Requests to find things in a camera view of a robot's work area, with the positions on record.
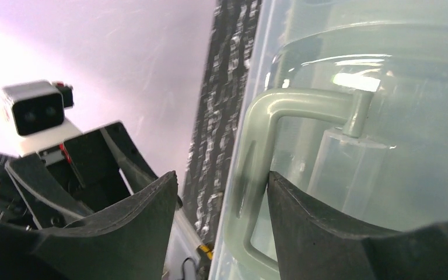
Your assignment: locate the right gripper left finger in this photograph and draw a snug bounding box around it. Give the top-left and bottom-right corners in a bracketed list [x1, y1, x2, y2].
[0, 171, 178, 279]

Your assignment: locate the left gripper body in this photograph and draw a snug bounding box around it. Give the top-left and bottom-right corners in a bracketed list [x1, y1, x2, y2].
[0, 122, 157, 229]

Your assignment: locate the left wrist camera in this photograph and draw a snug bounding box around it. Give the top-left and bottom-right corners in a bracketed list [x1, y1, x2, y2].
[1, 80, 81, 156]

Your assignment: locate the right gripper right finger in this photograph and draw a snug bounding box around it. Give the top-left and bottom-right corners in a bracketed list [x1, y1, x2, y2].
[267, 171, 448, 280]

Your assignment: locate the green plastic tool box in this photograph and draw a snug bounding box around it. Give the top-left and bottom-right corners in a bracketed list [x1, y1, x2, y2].
[209, 1, 448, 279]

